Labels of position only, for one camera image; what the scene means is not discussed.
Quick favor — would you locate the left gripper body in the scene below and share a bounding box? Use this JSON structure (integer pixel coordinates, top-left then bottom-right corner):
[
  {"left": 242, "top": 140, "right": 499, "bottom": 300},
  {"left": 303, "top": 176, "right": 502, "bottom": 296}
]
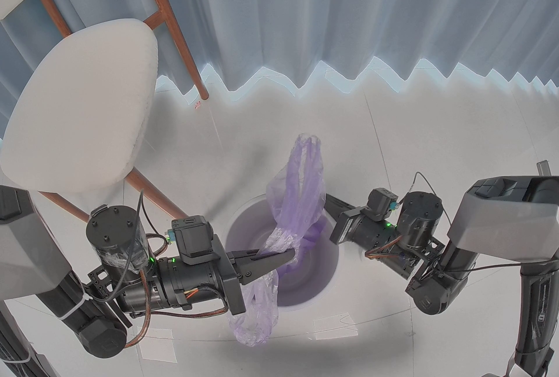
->
[{"left": 157, "top": 234, "right": 248, "bottom": 316}]

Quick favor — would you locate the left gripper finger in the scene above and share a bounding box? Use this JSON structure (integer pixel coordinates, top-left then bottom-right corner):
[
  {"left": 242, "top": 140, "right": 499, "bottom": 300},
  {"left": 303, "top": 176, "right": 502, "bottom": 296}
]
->
[
  {"left": 229, "top": 249, "right": 273, "bottom": 263},
  {"left": 237, "top": 248, "right": 299, "bottom": 285}
]

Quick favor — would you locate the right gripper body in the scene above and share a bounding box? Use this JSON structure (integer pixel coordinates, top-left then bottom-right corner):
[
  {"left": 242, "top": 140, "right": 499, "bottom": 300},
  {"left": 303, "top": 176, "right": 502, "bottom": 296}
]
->
[{"left": 330, "top": 206, "right": 401, "bottom": 256}]

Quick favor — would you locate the purple plastic bag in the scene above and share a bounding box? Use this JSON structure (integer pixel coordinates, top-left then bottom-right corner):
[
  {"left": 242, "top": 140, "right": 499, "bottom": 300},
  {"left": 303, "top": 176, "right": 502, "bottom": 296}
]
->
[{"left": 229, "top": 133, "right": 328, "bottom": 347}]

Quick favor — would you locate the pale grey trash bin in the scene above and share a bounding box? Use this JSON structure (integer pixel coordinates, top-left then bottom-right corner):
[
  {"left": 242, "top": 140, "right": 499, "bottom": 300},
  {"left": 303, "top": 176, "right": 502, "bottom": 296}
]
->
[{"left": 226, "top": 196, "right": 340, "bottom": 309}]

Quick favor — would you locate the white chair with wooden legs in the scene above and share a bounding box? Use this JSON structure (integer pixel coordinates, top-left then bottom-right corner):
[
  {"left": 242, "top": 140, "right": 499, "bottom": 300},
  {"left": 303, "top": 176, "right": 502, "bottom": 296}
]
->
[{"left": 0, "top": 0, "right": 210, "bottom": 224}]

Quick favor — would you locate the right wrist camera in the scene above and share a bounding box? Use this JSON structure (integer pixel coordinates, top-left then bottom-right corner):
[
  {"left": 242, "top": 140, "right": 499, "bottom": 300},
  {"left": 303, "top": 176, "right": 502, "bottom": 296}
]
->
[{"left": 366, "top": 187, "right": 400, "bottom": 221}]

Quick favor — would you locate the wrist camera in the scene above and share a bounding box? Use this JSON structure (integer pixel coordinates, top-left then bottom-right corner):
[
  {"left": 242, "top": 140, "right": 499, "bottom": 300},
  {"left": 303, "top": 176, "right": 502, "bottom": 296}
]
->
[
  {"left": 165, "top": 215, "right": 215, "bottom": 267},
  {"left": 366, "top": 187, "right": 400, "bottom": 221}
]

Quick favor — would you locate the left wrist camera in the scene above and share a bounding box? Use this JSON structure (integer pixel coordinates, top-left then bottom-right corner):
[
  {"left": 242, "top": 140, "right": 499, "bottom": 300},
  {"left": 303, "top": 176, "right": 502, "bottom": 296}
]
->
[{"left": 165, "top": 215, "right": 215, "bottom": 267}]

